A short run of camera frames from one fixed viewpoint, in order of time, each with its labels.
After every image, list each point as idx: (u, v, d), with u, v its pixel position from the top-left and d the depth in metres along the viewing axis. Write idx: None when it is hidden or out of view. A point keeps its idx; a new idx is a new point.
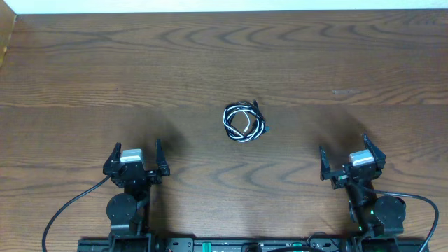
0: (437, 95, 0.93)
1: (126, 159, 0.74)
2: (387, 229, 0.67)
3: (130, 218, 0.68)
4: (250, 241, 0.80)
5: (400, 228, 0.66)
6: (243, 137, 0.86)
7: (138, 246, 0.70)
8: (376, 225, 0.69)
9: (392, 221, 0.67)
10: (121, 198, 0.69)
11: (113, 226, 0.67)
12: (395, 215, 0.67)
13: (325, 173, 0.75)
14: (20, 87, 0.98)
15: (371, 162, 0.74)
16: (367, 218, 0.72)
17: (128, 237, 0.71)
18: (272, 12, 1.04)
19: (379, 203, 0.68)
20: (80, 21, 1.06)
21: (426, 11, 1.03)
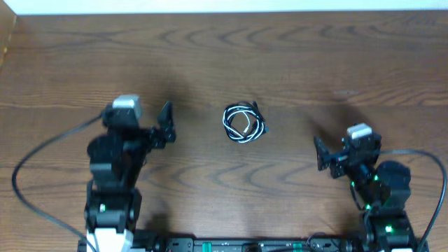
0: (437, 96, 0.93)
1: (119, 106, 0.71)
2: (395, 191, 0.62)
3: (113, 166, 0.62)
4: (250, 241, 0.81)
5: (407, 191, 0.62)
6: (243, 138, 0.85)
7: (117, 206, 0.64)
8: (381, 191, 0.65)
9: (397, 183, 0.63)
10: (106, 139, 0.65)
11: (94, 170, 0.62)
12: (400, 178, 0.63)
13: (324, 155, 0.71)
14: (21, 87, 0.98)
15: (369, 134, 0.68)
16: (373, 190, 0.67)
17: (110, 187, 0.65)
18: (272, 13, 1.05)
19: (382, 166, 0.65)
20: (80, 21, 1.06)
21: (425, 12, 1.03)
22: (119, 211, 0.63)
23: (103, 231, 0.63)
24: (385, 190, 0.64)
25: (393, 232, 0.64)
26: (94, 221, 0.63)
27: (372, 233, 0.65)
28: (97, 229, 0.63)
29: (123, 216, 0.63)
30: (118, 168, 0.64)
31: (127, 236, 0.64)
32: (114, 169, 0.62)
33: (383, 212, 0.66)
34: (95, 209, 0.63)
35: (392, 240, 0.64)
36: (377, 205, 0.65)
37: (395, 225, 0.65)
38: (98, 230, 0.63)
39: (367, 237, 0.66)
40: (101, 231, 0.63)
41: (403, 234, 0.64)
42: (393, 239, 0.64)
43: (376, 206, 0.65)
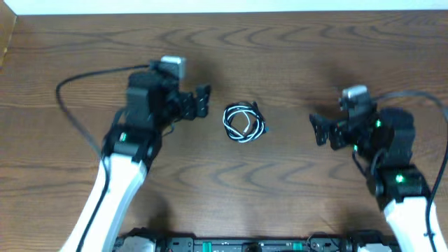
0: (436, 96, 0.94)
1: (165, 62, 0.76)
2: (398, 131, 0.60)
3: (149, 96, 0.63)
4: (250, 241, 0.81)
5: (412, 131, 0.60)
6: (243, 137, 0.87)
7: (138, 139, 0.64)
8: (386, 136, 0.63)
9: (402, 123, 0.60)
10: (145, 74, 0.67)
11: (129, 95, 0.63)
12: (405, 117, 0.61)
13: (322, 124, 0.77)
14: (21, 87, 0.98)
15: (362, 94, 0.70)
16: (378, 138, 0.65)
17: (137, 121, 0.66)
18: (272, 13, 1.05)
19: (384, 110, 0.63)
20: (81, 22, 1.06)
21: (425, 12, 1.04)
22: (138, 145, 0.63)
23: (119, 158, 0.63)
24: (388, 132, 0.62)
25: (404, 182, 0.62)
26: (113, 147, 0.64)
27: (381, 184, 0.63)
28: (113, 155, 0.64)
29: (141, 150, 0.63)
30: (152, 103, 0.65)
31: (141, 171, 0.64)
32: (149, 100, 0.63)
33: (390, 161, 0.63)
34: (117, 136, 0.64)
35: (403, 189, 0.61)
36: (383, 152, 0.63)
37: (405, 173, 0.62)
38: (114, 157, 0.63)
39: (376, 190, 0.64)
40: (117, 157, 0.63)
41: (414, 182, 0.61)
42: (404, 187, 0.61)
43: (381, 152, 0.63)
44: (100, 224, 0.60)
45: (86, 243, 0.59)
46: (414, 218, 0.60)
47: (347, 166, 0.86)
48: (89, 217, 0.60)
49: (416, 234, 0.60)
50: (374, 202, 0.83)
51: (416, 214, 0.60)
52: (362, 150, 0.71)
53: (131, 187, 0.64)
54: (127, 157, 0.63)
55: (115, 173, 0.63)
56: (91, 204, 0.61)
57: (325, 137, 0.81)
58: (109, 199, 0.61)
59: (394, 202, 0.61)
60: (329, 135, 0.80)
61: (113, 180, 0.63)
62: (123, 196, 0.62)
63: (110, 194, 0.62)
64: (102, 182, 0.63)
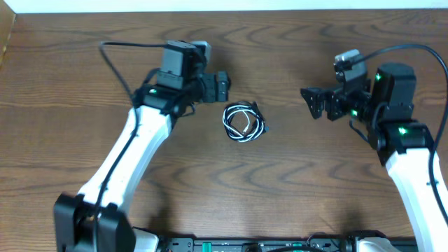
0: (437, 95, 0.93)
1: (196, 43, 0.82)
2: (399, 80, 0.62)
3: (184, 58, 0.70)
4: (250, 241, 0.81)
5: (411, 79, 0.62)
6: (243, 137, 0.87)
7: (167, 95, 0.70)
8: (386, 89, 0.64)
9: (402, 74, 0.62)
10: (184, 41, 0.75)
11: (167, 54, 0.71)
12: (404, 69, 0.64)
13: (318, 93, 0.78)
14: (20, 86, 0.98)
15: (357, 57, 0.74)
16: (378, 94, 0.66)
17: (169, 81, 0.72)
18: (272, 12, 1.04)
19: (383, 65, 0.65)
20: (80, 20, 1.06)
21: (426, 10, 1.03)
22: (166, 99, 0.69)
23: (148, 110, 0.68)
24: (388, 83, 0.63)
25: (407, 133, 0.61)
26: (143, 99, 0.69)
27: (383, 137, 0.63)
28: (143, 106, 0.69)
29: (168, 105, 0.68)
30: (186, 66, 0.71)
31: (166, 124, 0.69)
32: (184, 61, 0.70)
33: (392, 113, 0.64)
34: (148, 90, 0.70)
35: (406, 139, 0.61)
36: (385, 105, 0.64)
37: (407, 125, 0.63)
38: (145, 107, 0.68)
39: (378, 144, 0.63)
40: (147, 108, 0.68)
41: (418, 134, 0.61)
42: (407, 136, 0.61)
43: (383, 106, 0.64)
44: (127, 160, 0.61)
45: (115, 172, 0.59)
46: (418, 167, 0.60)
47: (347, 166, 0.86)
48: (117, 155, 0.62)
49: (419, 184, 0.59)
50: (374, 203, 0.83)
51: (417, 164, 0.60)
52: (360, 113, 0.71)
53: (155, 141, 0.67)
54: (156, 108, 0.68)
55: (145, 121, 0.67)
56: (120, 145, 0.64)
57: (320, 108, 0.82)
58: (138, 142, 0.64)
59: (397, 154, 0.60)
60: (325, 106, 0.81)
61: (141, 127, 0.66)
62: (150, 143, 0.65)
63: (138, 138, 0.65)
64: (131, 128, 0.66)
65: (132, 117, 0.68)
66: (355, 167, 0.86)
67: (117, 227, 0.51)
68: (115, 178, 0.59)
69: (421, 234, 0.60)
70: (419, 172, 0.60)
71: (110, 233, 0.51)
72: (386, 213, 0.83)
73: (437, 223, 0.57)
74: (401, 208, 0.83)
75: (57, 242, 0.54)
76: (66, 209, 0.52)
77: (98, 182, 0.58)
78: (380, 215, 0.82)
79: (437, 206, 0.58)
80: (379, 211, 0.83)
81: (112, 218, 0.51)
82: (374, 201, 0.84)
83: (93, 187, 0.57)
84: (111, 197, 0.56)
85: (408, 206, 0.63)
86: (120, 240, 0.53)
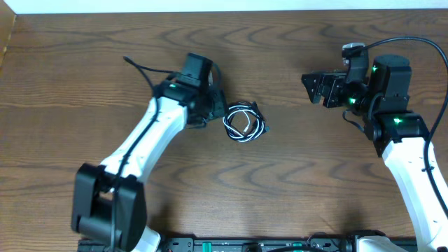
0: (437, 95, 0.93)
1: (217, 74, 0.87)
2: (395, 73, 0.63)
3: (205, 62, 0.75)
4: (250, 241, 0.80)
5: (407, 71, 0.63)
6: (243, 136, 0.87)
7: (187, 89, 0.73)
8: (382, 82, 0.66)
9: (398, 66, 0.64)
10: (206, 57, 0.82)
11: (189, 58, 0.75)
12: (400, 60, 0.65)
13: (320, 73, 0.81)
14: (21, 87, 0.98)
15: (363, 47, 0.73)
16: (376, 85, 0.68)
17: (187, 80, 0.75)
18: (272, 12, 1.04)
19: (381, 57, 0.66)
20: (80, 21, 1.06)
21: (425, 11, 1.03)
22: (186, 93, 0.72)
23: (168, 101, 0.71)
24: (384, 75, 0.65)
25: (402, 122, 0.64)
26: (163, 91, 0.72)
27: (380, 128, 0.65)
28: (164, 98, 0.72)
29: (187, 97, 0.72)
30: (204, 71, 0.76)
31: (183, 117, 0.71)
32: (204, 66, 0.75)
33: (388, 105, 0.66)
34: (168, 85, 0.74)
35: (401, 128, 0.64)
36: (381, 96, 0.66)
37: (402, 115, 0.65)
38: (164, 98, 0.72)
39: (374, 134, 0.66)
40: (166, 100, 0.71)
41: (412, 123, 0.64)
42: (402, 126, 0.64)
43: (380, 96, 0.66)
44: (148, 141, 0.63)
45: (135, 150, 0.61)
46: (412, 152, 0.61)
47: (347, 166, 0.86)
48: (138, 135, 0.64)
49: (414, 169, 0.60)
50: (374, 203, 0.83)
51: (412, 151, 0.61)
52: (358, 101, 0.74)
53: (171, 129, 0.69)
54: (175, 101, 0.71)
55: (164, 108, 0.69)
56: (140, 128, 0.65)
57: (318, 92, 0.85)
58: (157, 126, 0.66)
59: (392, 143, 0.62)
60: (323, 90, 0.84)
61: (162, 114, 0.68)
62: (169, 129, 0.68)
63: (159, 123, 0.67)
64: (152, 114, 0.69)
65: (152, 107, 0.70)
66: (355, 167, 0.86)
67: (134, 197, 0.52)
68: (136, 154, 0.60)
69: (417, 218, 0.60)
70: (414, 158, 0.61)
71: (127, 204, 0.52)
72: (386, 213, 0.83)
73: (433, 205, 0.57)
74: (400, 208, 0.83)
75: (72, 211, 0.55)
76: (87, 178, 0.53)
77: (120, 157, 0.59)
78: (380, 215, 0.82)
79: (432, 190, 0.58)
80: (379, 211, 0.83)
81: (130, 188, 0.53)
82: (373, 201, 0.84)
83: (115, 161, 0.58)
84: (131, 169, 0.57)
85: (405, 193, 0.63)
86: (136, 213, 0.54)
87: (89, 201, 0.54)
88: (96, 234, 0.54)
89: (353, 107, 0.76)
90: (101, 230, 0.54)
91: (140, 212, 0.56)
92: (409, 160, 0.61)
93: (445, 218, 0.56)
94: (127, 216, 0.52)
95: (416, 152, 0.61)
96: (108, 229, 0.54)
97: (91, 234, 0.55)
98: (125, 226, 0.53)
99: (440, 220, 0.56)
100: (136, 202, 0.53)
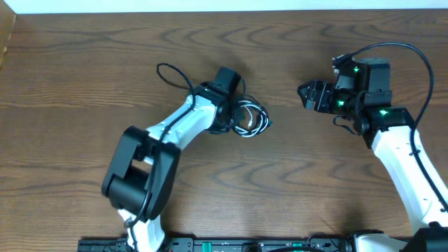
0: (437, 95, 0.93)
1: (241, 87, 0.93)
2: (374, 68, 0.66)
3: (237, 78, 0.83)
4: (250, 241, 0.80)
5: (385, 66, 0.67)
6: (248, 132, 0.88)
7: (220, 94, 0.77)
8: (365, 78, 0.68)
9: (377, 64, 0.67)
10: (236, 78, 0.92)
11: (222, 71, 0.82)
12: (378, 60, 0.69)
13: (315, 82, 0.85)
14: (21, 86, 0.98)
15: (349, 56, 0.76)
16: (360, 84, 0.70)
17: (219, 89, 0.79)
18: (272, 12, 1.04)
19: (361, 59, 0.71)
20: (80, 21, 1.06)
21: (425, 12, 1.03)
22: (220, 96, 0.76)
23: (203, 99, 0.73)
24: (365, 72, 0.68)
25: (388, 114, 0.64)
26: (199, 91, 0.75)
27: (367, 121, 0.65)
28: (199, 96, 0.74)
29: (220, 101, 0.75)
30: (234, 86, 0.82)
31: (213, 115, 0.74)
32: (235, 79, 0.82)
33: (372, 100, 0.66)
34: (203, 88, 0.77)
35: (388, 119, 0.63)
36: (365, 92, 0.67)
37: (388, 108, 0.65)
38: (199, 96, 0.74)
39: (362, 127, 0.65)
40: (201, 97, 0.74)
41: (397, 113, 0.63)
42: (388, 116, 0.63)
43: (363, 93, 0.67)
44: (184, 124, 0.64)
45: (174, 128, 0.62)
46: (402, 139, 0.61)
47: (347, 167, 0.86)
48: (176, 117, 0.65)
49: (402, 154, 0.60)
50: (374, 203, 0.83)
51: (398, 138, 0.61)
52: (346, 103, 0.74)
53: (202, 122, 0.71)
54: (208, 101, 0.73)
55: (199, 103, 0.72)
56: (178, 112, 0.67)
57: (310, 96, 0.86)
58: (193, 114, 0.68)
59: (379, 132, 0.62)
60: (314, 95, 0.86)
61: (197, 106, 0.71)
62: (201, 121, 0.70)
63: (194, 113, 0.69)
64: (187, 106, 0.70)
65: (188, 100, 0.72)
66: (355, 167, 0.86)
67: (172, 162, 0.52)
68: (176, 129, 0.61)
69: (408, 199, 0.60)
70: (401, 144, 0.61)
71: (166, 167, 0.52)
72: (385, 213, 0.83)
73: (422, 185, 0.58)
74: (401, 208, 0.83)
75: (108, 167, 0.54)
76: (131, 139, 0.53)
77: (162, 127, 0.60)
78: (380, 215, 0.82)
79: (419, 171, 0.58)
80: (379, 211, 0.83)
81: (171, 152, 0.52)
82: (374, 201, 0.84)
83: (157, 129, 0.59)
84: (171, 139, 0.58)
85: (395, 177, 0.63)
86: (169, 179, 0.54)
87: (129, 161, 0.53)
88: (126, 198, 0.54)
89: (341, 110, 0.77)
90: (131, 195, 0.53)
91: (170, 180, 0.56)
92: (397, 146, 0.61)
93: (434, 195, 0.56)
94: (163, 180, 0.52)
95: (402, 136, 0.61)
96: (139, 193, 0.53)
97: (121, 197, 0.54)
98: (158, 190, 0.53)
99: (430, 198, 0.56)
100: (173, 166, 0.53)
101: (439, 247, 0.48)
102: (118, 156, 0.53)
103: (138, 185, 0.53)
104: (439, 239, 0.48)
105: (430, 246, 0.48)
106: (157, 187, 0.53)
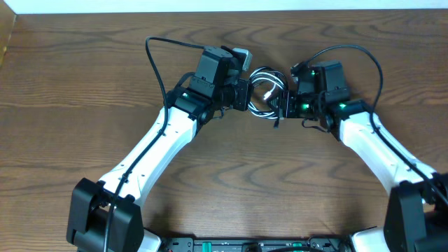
0: (437, 95, 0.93)
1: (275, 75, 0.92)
2: (328, 71, 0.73)
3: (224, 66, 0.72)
4: (250, 241, 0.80)
5: (337, 67, 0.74)
6: (257, 112, 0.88)
7: (199, 100, 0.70)
8: (321, 80, 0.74)
9: (330, 65, 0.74)
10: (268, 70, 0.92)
11: (204, 59, 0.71)
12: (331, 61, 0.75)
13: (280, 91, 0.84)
14: (21, 86, 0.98)
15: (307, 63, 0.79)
16: (318, 86, 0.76)
17: (200, 89, 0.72)
18: (272, 12, 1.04)
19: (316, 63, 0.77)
20: (80, 21, 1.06)
21: (425, 12, 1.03)
22: (197, 104, 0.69)
23: (178, 112, 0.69)
24: (320, 74, 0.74)
25: (346, 106, 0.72)
26: (175, 101, 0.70)
27: (330, 117, 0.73)
28: (174, 108, 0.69)
29: (197, 110, 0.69)
30: (220, 74, 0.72)
31: (194, 128, 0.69)
32: (219, 68, 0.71)
33: (332, 97, 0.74)
34: (180, 94, 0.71)
35: (348, 111, 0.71)
36: (324, 92, 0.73)
37: (347, 102, 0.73)
38: (175, 108, 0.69)
39: (327, 123, 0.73)
40: (177, 110, 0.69)
41: (354, 104, 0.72)
42: (348, 109, 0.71)
43: (323, 93, 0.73)
44: (150, 160, 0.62)
45: (140, 164, 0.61)
46: (362, 122, 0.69)
47: (347, 166, 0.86)
48: (142, 150, 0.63)
49: (365, 134, 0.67)
50: (374, 203, 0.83)
51: (359, 120, 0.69)
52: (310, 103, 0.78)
53: (178, 143, 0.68)
54: (185, 112, 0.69)
55: (173, 122, 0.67)
56: (145, 141, 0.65)
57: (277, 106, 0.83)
58: (163, 141, 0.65)
59: (344, 124, 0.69)
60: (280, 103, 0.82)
61: (169, 127, 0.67)
62: (174, 143, 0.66)
63: (165, 137, 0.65)
64: (160, 127, 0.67)
65: (162, 117, 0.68)
66: (355, 167, 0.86)
67: (129, 220, 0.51)
68: (136, 173, 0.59)
69: (381, 173, 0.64)
70: (362, 126, 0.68)
71: (122, 226, 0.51)
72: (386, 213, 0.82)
73: (386, 153, 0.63)
74: None
75: (68, 223, 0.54)
76: (85, 194, 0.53)
77: (120, 173, 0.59)
78: (380, 215, 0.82)
79: (383, 144, 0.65)
80: (379, 211, 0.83)
81: (128, 211, 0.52)
82: (374, 201, 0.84)
83: (114, 178, 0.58)
84: (130, 190, 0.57)
85: (367, 159, 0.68)
86: (131, 233, 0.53)
87: (85, 215, 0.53)
88: (90, 248, 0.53)
89: (307, 113, 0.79)
90: (95, 247, 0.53)
91: (137, 232, 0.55)
92: (360, 129, 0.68)
93: (399, 159, 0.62)
94: (122, 234, 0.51)
95: (363, 120, 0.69)
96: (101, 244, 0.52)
97: (86, 248, 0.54)
98: (122, 242, 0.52)
99: (397, 162, 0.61)
100: (131, 224, 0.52)
101: (412, 202, 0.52)
102: (74, 211, 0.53)
103: (100, 236, 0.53)
104: (411, 195, 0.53)
105: (402, 201, 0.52)
106: (115, 245, 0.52)
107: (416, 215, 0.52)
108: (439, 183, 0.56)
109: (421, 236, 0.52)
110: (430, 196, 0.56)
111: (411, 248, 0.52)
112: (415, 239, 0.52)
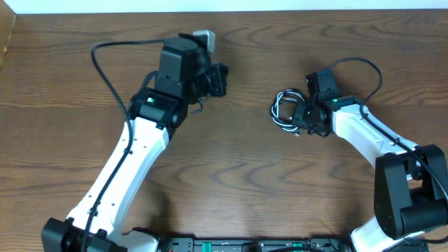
0: (437, 96, 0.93)
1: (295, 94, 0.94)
2: (320, 73, 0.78)
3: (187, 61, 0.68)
4: (250, 241, 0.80)
5: (328, 71, 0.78)
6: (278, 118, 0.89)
7: (166, 103, 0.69)
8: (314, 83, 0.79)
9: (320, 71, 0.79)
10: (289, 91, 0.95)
11: (164, 56, 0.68)
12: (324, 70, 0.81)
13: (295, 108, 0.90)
14: (22, 87, 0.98)
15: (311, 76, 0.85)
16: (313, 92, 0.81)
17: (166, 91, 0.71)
18: (272, 12, 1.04)
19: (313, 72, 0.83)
20: (81, 21, 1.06)
21: (425, 12, 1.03)
22: (164, 110, 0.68)
23: (143, 121, 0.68)
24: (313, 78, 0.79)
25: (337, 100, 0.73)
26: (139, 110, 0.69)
27: (324, 111, 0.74)
28: (138, 117, 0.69)
29: (165, 117, 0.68)
30: (184, 70, 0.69)
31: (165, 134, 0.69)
32: (182, 64, 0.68)
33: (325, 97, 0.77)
34: (145, 100, 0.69)
35: (339, 105, 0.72)
36: (318, 93, 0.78)
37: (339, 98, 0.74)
38: (139, 118, 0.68)
39: (320, 117, 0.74)
40: (141, 118, 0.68)
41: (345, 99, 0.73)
42: (340, 104, 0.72)
43: (316, 94, 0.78)
44: (120, 180, 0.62)
45: (110, 187, 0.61)
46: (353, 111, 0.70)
47: (347, 166, 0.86)
48: (110, 172, 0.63)
49: (355, 120, 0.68)
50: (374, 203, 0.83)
51: (348, 108, 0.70)
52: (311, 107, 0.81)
53: (154, 149, 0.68)
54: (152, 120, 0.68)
55: (139, 136, 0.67)
56: (113, 162, 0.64)
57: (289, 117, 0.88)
58: (130, 159, 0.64)
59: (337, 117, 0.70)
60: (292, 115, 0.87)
61: (135, 143, 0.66)
62: (145, 159, 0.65)
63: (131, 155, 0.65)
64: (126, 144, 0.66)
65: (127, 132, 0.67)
66: (355, 167, 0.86)
67: None
68: (106, 202, 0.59)
69: (367, 151, 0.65)
70: (351, 113, 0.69)
71: None
72: None
73: (374, 133, 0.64)
74: None
75: None
76: (55, 236, 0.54)
77: (88, 206, 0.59)
78: None
79: (372, 127, 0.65)
80: None
81: (101, 248, 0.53)
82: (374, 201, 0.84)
83: (82, 211, 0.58)
84: (101, 222, 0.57)
85: (357, 143, 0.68)
86: None
87: None
88: None
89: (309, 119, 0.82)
90: None
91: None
92: (348, 116, 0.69)
93: (384, 136, 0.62)
94: None
95: (354, 110, 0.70)
96: None
97: None
98: None
99: (381, 138, 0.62)
100: None
101: (397, 171, 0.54)
102: (50, 250, 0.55)
103: None
104: (396, 164, 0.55)
105: (388, 170, 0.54)
106: None
107: (400, 185, 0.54)
108: (423, 155, 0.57)
109: (407, 206, 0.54)
110: (414, 170, 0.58)
111: (399, 219, 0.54)
112: (400, 209, 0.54)
